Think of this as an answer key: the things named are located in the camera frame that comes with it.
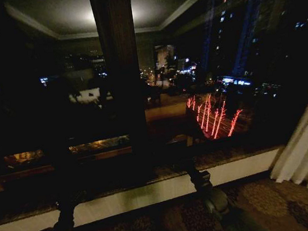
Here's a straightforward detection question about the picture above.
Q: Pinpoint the dark marble window sill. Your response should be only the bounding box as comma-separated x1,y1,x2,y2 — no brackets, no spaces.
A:
0,131,292,227

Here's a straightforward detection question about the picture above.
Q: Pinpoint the dark wooden window mullion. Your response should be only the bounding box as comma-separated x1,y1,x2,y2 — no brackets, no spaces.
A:
88,0,157,187

